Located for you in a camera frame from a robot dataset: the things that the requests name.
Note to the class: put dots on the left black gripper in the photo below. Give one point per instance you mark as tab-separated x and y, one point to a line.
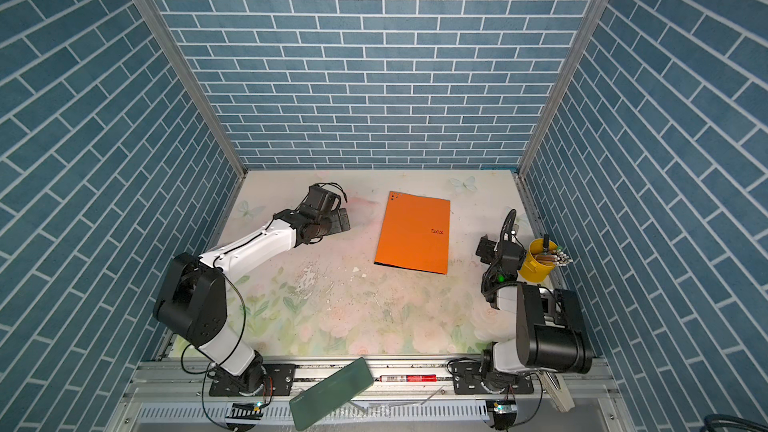
336	223

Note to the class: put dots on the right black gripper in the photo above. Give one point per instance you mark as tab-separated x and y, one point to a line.
489	247

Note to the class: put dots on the orange black file folder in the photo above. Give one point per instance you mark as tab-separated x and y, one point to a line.
415	234

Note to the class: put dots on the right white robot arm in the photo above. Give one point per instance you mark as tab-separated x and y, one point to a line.
550	332

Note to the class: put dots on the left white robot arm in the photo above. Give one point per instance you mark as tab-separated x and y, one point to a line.
192	300

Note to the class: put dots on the yellow pen cup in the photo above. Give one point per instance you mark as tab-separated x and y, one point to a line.
534	270

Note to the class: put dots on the red marker pen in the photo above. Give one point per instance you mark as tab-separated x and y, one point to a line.
408	378

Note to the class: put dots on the green board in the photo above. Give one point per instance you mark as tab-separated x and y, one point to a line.
320	400

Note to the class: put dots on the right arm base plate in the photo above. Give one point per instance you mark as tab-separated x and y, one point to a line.
471	377

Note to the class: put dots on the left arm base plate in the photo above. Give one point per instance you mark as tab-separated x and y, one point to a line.
266	380

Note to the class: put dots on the aluminium front rail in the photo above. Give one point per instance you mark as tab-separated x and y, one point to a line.
173	380

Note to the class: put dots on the aluminium corner frame post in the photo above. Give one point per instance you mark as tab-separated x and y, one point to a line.
588	25

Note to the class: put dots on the left aluminium frame post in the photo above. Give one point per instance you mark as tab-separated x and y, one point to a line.
160	31

